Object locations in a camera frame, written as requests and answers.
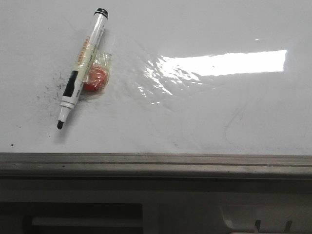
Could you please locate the red magnet taped to marker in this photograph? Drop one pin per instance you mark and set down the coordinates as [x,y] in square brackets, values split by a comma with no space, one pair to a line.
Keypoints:
[99,73]

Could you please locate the white black whiteboard marker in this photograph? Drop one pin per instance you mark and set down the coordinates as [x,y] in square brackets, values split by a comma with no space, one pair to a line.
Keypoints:
[82,66]

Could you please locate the grey whiteboard tray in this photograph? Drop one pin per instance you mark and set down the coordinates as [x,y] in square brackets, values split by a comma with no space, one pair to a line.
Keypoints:
[94,193]

